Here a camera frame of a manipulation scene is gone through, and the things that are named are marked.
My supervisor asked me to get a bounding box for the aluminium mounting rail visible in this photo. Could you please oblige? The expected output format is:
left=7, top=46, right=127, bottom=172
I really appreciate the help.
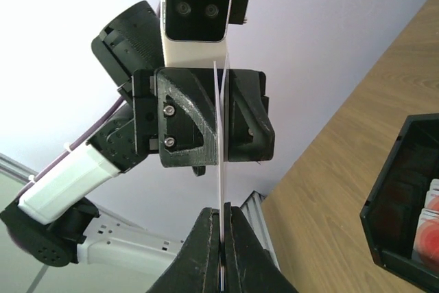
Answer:
left=240, top=191, right=280, bottom=269

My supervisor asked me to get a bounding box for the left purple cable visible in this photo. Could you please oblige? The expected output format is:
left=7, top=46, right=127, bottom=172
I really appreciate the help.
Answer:
left=20, top=95, right=125, bottom=184

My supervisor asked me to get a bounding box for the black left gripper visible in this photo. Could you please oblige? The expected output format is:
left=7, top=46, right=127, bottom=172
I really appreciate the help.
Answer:
left=132, top=67, right=275, bottom=176

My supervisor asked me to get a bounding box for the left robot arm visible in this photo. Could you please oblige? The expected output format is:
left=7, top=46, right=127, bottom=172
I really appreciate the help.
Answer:
left=1, top=1, right=275, bottom=270

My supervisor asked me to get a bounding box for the black bin with red cards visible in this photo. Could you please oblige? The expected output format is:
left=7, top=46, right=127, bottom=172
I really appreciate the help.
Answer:
left=359, top=113, right=438, bottom=292

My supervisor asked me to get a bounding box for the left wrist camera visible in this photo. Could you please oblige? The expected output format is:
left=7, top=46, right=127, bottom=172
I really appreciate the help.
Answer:
left=160, top=0, right=249, bottom=69

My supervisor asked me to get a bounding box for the red circle card stack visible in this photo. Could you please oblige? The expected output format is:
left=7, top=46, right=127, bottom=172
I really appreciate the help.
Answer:
left=412, top=178, right=438, bottom=272

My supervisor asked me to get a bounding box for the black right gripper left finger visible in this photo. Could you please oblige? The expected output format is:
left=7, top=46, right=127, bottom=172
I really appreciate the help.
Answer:
left=148, top=207, right=220, bottom=293

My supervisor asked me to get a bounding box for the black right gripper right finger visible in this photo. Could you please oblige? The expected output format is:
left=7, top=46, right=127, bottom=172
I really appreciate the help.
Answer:
left=224, top=205, right=297, bottom=293

